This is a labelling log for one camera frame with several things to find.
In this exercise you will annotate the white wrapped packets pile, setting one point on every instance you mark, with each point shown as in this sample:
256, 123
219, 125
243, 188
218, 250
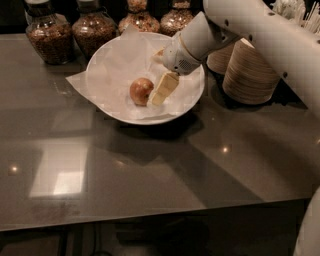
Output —
289, 9

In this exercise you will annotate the white paper liner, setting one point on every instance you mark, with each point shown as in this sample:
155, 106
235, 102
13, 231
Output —
113, 73

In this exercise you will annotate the glass jar of mixed cereal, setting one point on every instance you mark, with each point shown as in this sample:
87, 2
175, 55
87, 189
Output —
139, 17

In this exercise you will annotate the glass jar of brown cereal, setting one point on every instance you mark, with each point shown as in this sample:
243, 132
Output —
50, 36

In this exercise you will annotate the white bowl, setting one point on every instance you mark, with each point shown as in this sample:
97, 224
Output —
186, 100

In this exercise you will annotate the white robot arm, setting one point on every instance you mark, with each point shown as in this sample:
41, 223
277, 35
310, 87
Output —
292, 51

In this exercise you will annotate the red yellow apple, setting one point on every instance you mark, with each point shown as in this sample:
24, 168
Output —
140, 90

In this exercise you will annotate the glass jar of light cereal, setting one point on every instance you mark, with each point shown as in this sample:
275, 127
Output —
178, 17

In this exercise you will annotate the rear stack of paper bowls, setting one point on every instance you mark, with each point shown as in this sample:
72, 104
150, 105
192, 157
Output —
218, 61

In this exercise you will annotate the bundle of white stirrers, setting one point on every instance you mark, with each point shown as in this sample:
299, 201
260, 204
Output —
309, 19

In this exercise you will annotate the stack of paper bowls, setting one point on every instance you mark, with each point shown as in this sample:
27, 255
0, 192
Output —
218, 61
249, 79

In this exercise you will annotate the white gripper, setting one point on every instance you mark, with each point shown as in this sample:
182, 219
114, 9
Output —
175, 56

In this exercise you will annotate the glass jar of dark cereal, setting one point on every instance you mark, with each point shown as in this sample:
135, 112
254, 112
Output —
94, 27

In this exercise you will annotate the front stack of paper bowls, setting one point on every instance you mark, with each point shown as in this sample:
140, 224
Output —
249, 79

